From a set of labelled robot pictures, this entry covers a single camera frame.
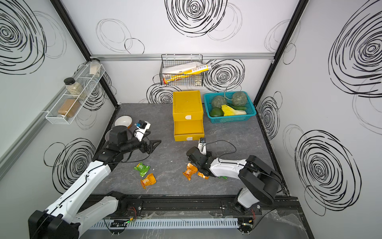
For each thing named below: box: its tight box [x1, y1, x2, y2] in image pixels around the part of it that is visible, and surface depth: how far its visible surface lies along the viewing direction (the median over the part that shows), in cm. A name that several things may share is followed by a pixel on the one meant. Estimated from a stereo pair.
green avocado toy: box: [209, 107, 224, 118], surface depth 107 cm
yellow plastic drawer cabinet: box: [172, 90, 205, 142], surface depth 92 cm
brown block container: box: [57, 99, 82, 119], surface depth 69 cm
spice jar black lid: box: [63, 77, 88, 101], surface depth 72 cm
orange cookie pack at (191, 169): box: [183, 162, 198, 181], surface depth 86 cm
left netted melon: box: [211, 95, 227, 109], surface depth 111 cm
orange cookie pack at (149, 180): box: [140, 173, 157, 190], surface depth 83 cm
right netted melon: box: [231, 91, 248, 107], surface depth 111 cm
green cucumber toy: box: [226, 103, 247, 111], surface depth 110 cm
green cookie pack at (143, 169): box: [133, 161, 151, 178], surface depth 88 cm
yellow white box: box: [161, 61, 213, 85], surface depth 87 cm
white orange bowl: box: [114, 115, 133, 129], surface depth 107 cm
